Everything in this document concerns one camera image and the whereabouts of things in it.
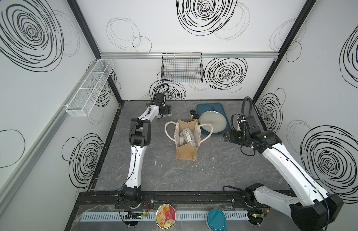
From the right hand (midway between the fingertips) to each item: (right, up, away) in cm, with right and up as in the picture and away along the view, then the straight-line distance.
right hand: (231, 137), depth 76 cm
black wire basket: (-26, +52, +47) cm, 75 cm away
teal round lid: (-11, -35, -13) cm, 39 cm away
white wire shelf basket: (-87, +18, +8) cm, 89 cm away
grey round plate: (0, +7, +29) cm, 30 cm away
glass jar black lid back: (-20, +13, +23) cm, 33 cm away
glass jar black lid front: (-16, +10, +32) cm, 37 cm away
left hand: (-40, +15, +36) cm, 56 cm away
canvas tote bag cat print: (-32, +2, +9) cm, 33 cm away
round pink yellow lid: (-34, -36, -10) cm, 50 cm away
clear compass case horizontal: (-23, -2, +10) cm, 26 cm away
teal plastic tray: (-10, +17, +40) cm, 44 cm away
